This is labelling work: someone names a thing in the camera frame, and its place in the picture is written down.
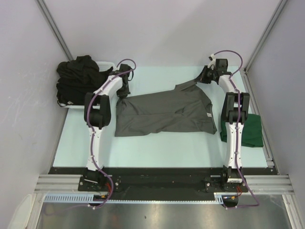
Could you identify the black t shirts pile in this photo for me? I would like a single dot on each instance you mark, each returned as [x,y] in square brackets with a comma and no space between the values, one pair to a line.
[78,81]

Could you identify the white plastic basket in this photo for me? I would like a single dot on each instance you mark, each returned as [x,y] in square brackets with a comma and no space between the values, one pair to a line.
[104,64]

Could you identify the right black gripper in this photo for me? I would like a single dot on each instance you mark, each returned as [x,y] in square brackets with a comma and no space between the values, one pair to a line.
[202,78]

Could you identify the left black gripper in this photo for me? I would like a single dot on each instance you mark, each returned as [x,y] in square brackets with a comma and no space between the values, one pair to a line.
[123,94]

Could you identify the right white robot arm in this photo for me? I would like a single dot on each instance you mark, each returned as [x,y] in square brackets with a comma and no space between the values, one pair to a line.
[234,113]

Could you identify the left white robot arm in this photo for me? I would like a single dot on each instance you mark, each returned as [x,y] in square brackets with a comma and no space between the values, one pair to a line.
[97,115]

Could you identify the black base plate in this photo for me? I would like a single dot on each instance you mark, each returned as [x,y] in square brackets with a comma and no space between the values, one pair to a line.
[160,184]

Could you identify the light blue cable duct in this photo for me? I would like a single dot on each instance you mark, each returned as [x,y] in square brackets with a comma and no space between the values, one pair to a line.
[92,199]

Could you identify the aluminium frame rail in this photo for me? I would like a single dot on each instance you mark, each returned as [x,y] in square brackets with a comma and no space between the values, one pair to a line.
[261,185]

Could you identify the green folded t shirt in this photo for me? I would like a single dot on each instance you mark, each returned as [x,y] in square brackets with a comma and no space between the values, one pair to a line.
[252,135]

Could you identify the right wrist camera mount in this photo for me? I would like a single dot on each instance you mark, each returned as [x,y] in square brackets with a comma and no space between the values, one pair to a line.
[212,63]

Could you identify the grey t shirt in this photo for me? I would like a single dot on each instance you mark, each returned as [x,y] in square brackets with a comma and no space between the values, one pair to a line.
[186,108]

